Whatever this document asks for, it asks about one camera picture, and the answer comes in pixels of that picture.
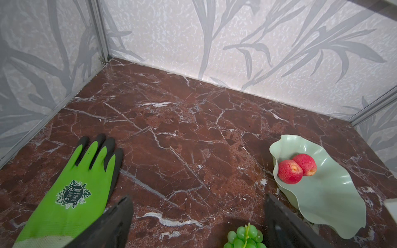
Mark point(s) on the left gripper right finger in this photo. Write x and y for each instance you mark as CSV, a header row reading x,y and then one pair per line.
x,y
286,230

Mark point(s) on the red fake apple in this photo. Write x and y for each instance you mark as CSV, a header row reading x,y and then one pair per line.
x,y
307,163

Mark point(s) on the green fake grape bunch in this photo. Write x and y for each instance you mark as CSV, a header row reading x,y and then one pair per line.
x,y
247,236

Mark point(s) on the green black work glove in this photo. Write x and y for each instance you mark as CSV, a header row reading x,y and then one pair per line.
x,y
77,198

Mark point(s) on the light green wavy fruit bowl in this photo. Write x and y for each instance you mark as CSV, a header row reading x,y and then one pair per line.
x,y
329,197

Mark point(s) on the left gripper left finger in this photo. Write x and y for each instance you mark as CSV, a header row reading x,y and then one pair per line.
x,y
110,230

